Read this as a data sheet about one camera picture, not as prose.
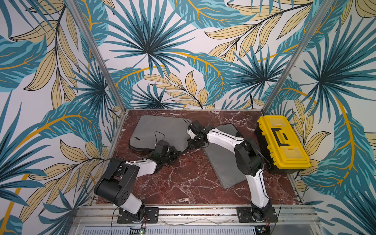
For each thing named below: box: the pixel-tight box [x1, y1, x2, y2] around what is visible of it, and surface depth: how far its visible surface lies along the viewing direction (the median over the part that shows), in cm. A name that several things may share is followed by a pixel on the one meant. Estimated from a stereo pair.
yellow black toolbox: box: [254, 115, 311, 175], surface depth 84 cm
